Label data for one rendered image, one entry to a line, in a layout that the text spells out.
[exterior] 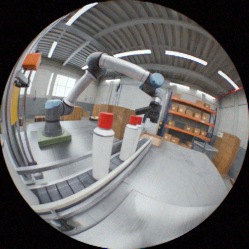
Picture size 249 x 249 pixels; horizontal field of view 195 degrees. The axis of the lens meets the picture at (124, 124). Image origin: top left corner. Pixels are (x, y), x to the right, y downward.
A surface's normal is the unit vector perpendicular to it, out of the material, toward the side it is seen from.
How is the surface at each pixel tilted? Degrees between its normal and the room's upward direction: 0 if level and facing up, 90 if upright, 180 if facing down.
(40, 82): 90
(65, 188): 0
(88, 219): 0
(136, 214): 0
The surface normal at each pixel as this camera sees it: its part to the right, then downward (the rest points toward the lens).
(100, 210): 0.20, -0.96
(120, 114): -0.44, 0.08
